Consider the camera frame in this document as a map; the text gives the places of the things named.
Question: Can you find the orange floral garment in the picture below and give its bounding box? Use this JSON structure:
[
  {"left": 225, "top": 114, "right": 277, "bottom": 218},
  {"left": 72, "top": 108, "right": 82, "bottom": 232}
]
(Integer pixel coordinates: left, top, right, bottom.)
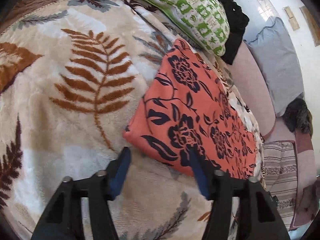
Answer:
[{"left": 123, "top": 39, "right": 257, "bottom": 179}]

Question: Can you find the pink bolster cushion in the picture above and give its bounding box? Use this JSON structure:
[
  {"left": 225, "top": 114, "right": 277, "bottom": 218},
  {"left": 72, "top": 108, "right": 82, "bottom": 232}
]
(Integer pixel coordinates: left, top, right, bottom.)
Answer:
[{"left": 227, "top": 42, "right": 276, "bottom": 139}]

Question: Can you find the grey pillow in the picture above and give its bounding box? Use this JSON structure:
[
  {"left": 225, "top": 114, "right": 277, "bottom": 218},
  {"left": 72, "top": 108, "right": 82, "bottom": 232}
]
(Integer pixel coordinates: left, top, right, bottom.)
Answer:
[{"left": 245, "top": 17, "right": 304, "bottom": 117}]

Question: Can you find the striped pillow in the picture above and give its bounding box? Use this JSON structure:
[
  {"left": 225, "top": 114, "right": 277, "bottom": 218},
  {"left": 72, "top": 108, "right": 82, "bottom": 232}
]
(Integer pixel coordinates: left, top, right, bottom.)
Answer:
[{"left": 264, "top": 141, "right": 298, "bottom": 229}]

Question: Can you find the dark furry cushion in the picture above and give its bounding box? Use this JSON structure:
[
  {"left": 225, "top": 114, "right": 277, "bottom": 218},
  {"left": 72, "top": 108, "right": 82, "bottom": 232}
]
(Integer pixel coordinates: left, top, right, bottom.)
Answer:
[{"left": 282, "top": 98, "right": 313, "bottom": 136}]

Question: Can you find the black garment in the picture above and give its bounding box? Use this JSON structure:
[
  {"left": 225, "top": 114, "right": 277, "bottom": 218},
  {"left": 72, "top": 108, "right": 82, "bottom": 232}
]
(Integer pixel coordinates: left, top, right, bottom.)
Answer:
[{"left": 218, "top": 0, "right": 249, "bottom": 65}]

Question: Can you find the cream leaf-pattern blanket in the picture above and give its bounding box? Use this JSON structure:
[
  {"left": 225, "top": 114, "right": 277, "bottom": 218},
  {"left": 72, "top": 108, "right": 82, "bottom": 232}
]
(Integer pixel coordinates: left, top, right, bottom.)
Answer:
[{"left": 1, "top": 0, "right": 264, "bottom": 239}]

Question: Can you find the wall switch plate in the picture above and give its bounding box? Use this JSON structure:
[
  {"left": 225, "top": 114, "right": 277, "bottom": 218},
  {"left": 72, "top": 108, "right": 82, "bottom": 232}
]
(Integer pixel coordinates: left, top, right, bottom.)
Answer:
[{"left": 284, "top": 6, "right": 300, "bottom": 31}]

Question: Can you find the green white patterned pillow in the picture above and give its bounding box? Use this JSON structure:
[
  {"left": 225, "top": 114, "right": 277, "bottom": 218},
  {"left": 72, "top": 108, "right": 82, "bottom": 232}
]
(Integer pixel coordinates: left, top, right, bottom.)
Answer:
[{"left": 144, "top": 0, "right": 230, "bottom": 56}]

